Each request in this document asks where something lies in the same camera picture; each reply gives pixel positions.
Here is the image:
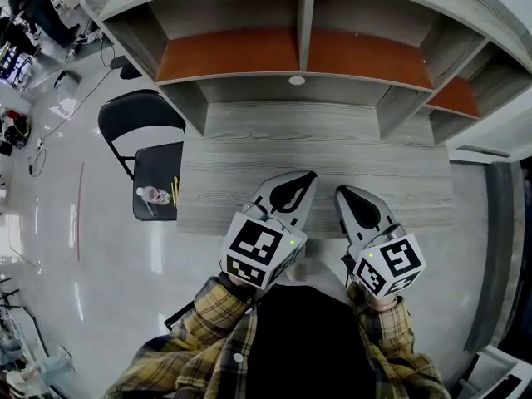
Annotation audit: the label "person's left forearm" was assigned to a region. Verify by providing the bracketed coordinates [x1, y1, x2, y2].
[103, 274, 259, 399]

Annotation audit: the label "thin red floor stick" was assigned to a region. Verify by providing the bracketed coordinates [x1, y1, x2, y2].
[76, 162, 86, 261]

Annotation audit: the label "clear plastic water bottle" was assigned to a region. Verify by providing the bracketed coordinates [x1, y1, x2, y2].
[135, 185, 172, 206]

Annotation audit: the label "grey stone threshold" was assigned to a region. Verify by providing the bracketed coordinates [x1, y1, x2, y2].
[463, 160, 525, 355]

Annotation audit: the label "black equipment pile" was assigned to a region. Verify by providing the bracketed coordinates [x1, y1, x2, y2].
[0, 110, 32, 157]

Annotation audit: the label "white door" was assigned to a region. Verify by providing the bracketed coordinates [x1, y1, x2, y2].
[446, 93, 532, 165]

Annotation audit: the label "black flat case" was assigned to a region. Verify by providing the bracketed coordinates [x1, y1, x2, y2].
[163, 301, 196, 332]

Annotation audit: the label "black floor cable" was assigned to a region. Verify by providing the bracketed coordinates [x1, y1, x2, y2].
[28, 42, 116, 178]

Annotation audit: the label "person's right forearm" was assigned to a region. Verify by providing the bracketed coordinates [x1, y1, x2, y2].
[347, 283, 452, 399]

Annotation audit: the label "white cabinet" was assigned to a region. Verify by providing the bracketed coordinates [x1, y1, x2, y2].
[456, 345, 532, 399]

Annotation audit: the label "black office chair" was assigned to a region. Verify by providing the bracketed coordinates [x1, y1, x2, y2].
[110, 55, 142, 81]

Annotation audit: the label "grey wooden shelf hutch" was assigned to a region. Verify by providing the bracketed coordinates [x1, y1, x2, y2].
[81, 0, 532, 145]

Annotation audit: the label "black folding chair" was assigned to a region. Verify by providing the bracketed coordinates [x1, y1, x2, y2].
[97, 89, 187, 223]

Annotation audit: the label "person's legs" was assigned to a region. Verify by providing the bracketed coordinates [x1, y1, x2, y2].
[286, 239, 350, 290]

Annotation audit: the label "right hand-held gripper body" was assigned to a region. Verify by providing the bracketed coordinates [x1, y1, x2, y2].
[352, 224, 428, 299]

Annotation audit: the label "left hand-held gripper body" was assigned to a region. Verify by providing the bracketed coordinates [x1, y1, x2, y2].
[225, 204, 308, 293]

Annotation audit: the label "person's black torso clothing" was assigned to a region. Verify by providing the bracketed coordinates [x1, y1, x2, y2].
[244, 284, 379, 399]

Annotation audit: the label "black wheeled cart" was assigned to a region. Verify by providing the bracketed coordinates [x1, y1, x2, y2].
[0, 43, 34, 89]

